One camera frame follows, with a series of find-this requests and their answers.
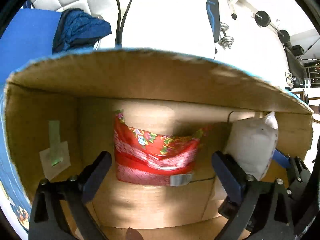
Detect white pouch black letters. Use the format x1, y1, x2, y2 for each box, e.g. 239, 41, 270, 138
223, 112, 278, 180

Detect red floral snack pack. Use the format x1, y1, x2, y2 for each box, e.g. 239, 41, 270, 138
114, 109, 208, 187

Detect cardboard milk box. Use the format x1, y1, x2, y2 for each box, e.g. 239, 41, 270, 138
2, 50, 313, 239

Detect dark blue jacket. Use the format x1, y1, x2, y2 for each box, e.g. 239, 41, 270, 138
52, 8, 112, 54

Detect blue foam mat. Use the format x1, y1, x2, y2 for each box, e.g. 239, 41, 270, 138
1, 9, 61, 84

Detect blue black weight bench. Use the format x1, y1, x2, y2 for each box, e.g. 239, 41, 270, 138
206, 0, 220, 43

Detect black barbell weights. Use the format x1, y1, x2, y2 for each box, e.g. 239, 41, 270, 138
254, 0, 291, 48

